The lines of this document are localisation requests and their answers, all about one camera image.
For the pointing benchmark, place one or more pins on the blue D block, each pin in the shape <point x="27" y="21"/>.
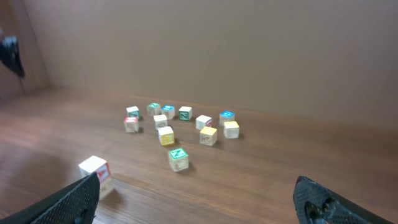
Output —
<point x="106" y="187"/>

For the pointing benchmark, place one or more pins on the red I block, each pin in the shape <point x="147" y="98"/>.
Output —
<point x="131" y="124"/>

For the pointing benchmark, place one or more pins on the white block teal side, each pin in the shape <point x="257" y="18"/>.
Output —
<point x="133" y="112"/>

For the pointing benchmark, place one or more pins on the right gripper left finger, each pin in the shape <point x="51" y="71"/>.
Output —
<point x="75" y="203"/>

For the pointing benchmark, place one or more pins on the blue top block left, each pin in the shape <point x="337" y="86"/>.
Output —
<point x="169" y="111"/>

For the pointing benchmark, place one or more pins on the blue top block right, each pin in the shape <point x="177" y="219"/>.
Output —
<point x="226" y="116"/>

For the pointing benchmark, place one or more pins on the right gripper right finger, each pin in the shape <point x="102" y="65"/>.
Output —
<point x="316" y="204"/>

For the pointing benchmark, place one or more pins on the yellow top block far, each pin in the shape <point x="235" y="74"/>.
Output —
<point x="231" y="129"/>

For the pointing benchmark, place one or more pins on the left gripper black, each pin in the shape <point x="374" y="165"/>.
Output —
<point x="10" y="54"/>

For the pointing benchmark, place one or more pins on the white block green side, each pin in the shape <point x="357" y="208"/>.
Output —
<point x="185" y="113"/>

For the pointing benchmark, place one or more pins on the white block centre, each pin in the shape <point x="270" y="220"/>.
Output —
<point x="160" y="121"/>

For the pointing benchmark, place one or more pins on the white block yellow side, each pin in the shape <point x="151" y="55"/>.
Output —
<point x="166" y="136"/>

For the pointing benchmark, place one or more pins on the green n block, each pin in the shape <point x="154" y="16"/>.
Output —
<point x="178" y="159"/>
<point x="153" y="109"/>

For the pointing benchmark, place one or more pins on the white picture block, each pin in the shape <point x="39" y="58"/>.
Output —
<point x="202" y="121"/>

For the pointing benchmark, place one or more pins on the yellow top block near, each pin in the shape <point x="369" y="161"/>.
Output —
<point x="208" y="136"/>

